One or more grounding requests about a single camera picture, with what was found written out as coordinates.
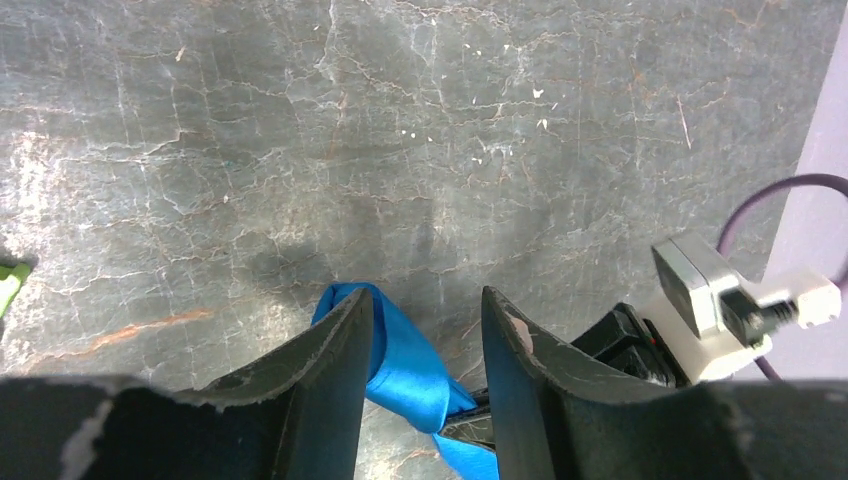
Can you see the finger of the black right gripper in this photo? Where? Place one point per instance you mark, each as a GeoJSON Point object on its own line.
{"type": "Point", "coordinates": [475, 426]}

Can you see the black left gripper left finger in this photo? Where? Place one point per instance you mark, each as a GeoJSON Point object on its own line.
{"type": "Point", "coordinates": [294, 413]}

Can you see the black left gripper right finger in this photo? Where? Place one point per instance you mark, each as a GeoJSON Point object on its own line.
{"type": "Point", "coordinates": [559, 414]}

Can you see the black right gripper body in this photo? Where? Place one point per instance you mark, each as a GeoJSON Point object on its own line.
{"type": "Point", "coordinates": [624, 340]}

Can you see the blue cloth napkin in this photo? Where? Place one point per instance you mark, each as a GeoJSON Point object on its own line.
{"type": "Point", "coordinates": [408, 378]}

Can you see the green owl toy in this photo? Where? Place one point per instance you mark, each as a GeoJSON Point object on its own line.
{"type": "Point", "coordinates": [12, 280]}

